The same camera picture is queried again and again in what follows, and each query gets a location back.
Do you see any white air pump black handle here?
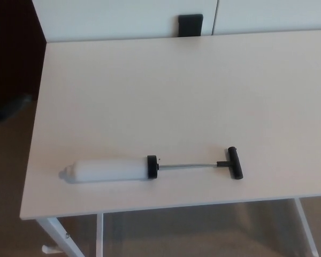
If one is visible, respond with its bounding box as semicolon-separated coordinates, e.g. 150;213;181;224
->
59;146;244;185

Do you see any white desk leg frame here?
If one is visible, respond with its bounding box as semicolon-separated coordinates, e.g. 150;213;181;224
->
294;197;320;257
36;213;105;257

